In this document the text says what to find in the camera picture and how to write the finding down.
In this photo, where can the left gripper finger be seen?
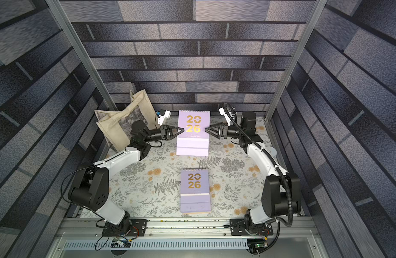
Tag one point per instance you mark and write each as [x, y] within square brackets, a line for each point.
[177, 130]
[174, 135]

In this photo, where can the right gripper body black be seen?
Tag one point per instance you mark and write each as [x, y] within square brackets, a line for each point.
[223, 131]

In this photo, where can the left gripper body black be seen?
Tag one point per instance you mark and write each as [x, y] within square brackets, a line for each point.
[163, 134]

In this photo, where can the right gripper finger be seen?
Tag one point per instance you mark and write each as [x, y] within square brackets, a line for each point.
[213, 132]
[213, 128]

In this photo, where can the purple calendar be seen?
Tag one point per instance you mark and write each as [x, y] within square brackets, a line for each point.
[194, 191]
[194, 141]

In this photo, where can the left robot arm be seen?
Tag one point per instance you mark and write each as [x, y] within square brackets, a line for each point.
[90, 185]

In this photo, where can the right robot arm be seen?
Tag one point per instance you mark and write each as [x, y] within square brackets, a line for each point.
[281, 196]

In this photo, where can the beige Monet tote bag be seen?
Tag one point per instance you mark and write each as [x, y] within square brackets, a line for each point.
[117, 125]

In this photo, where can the white orange round can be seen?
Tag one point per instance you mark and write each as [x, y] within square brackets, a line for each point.
[272, 151]

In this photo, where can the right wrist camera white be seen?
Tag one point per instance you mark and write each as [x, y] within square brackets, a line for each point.
[225, 113]

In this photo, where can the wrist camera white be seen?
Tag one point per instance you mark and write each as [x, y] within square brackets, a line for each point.
[225, 113]
[163, 116]

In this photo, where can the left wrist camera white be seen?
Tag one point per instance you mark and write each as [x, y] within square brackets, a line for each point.
[163, 116]

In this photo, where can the right aluminium frame post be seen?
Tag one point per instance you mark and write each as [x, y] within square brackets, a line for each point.
[311, 22]

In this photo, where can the aluminium frame post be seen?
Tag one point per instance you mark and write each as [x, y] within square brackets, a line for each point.
[80, 50]
[311, 22]

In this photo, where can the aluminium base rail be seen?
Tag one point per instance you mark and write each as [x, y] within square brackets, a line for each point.
[188, 238]

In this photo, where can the left aluminium frame post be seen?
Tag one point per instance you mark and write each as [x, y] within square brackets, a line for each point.
[80, 50]

